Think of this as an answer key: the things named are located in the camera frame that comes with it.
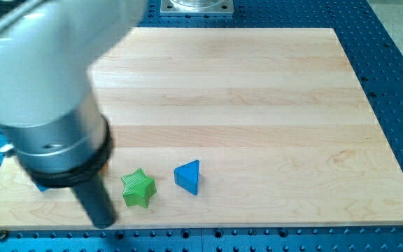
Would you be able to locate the light wooden board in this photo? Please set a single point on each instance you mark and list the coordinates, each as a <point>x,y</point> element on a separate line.
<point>281,127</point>

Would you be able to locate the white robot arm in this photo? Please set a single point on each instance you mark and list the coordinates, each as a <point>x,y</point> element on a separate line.
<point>48,110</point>

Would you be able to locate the blue block behind probe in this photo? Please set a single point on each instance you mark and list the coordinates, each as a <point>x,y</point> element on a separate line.
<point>42,188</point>

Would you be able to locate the green star block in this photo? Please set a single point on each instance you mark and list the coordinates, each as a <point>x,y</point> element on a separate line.
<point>138,188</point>

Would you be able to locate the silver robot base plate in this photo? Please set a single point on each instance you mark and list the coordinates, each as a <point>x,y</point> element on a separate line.
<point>196,7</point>

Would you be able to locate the black cylindrical probe tip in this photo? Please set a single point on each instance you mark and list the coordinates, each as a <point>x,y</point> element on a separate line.
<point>96,202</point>

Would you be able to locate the blue perforated metal table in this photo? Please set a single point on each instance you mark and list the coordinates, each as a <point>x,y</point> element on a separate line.
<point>378,64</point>

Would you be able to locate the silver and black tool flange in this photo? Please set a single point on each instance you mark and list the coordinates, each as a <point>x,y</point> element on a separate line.
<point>69,150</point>

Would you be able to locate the blue triangle block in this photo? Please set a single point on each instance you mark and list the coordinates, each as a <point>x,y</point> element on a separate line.
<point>187,176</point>

